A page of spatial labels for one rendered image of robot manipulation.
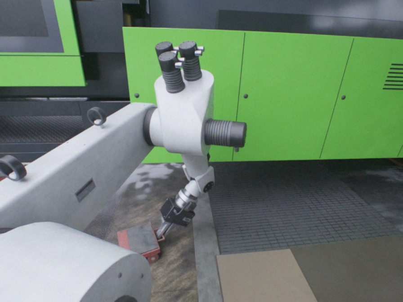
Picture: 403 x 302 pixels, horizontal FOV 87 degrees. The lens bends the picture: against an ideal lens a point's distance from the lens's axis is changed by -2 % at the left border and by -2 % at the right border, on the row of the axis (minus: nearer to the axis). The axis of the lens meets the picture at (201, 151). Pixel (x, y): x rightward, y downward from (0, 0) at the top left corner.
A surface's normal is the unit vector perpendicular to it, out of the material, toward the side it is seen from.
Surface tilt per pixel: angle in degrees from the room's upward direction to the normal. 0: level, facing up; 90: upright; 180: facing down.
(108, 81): 90
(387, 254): 0
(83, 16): 90
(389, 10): 90
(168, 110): 53
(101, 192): 90
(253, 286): 0
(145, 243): 0
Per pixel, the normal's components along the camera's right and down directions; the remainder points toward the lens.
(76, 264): 0.14, -0.97
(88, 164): 0.96, 0.11
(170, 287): -0.01, -0.90
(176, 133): -0.25, 0.19
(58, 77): 0.09, 0.43
